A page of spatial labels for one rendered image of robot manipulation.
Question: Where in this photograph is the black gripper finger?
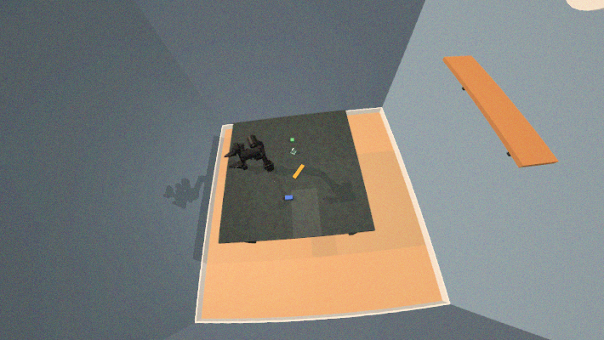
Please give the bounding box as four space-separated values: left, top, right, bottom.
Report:
225 146 236 157
229 160 242 169

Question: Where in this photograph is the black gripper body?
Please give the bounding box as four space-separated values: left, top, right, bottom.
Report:
233 142 253 170

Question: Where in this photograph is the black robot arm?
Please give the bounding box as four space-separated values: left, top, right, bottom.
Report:
239 134 274 172

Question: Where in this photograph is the orange bar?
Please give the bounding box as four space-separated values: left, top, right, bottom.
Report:
293 164 305 179

